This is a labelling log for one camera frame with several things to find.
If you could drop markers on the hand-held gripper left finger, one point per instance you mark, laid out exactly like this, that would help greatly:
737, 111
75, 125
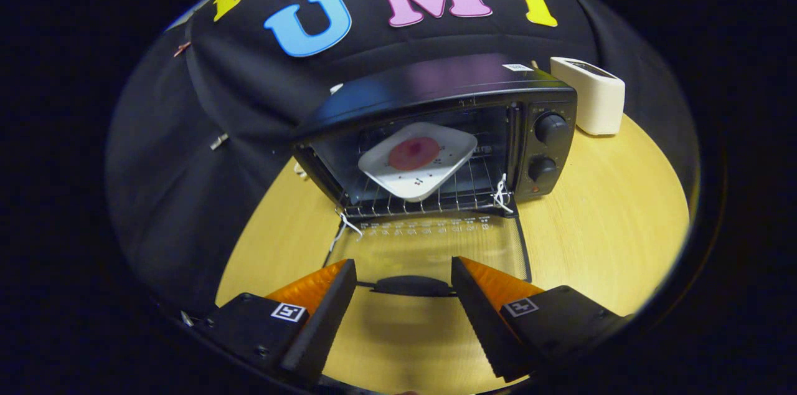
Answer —
327, 320

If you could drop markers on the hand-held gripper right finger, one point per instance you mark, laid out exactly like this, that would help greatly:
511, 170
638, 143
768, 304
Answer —
479, 320

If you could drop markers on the toaster oven glass door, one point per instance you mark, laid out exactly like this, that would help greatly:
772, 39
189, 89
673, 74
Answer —
411, 286

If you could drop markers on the white square plate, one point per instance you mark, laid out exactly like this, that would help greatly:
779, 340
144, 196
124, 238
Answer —
429, 181

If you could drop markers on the pink ham slice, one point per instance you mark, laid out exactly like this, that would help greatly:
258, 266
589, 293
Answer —
414, 154

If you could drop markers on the black toaster oven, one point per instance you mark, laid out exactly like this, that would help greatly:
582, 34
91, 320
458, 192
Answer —
436, 80

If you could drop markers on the metal oven rack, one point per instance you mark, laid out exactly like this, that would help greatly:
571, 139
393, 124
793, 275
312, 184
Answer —
464, 197

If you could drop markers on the cream white toaster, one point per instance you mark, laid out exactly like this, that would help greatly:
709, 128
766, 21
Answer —
598, 102

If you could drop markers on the silver cloth clip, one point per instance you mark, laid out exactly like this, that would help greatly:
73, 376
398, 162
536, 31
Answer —
219, 141

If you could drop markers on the red cloth clip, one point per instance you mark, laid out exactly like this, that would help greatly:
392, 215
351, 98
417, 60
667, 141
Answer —
182, 49

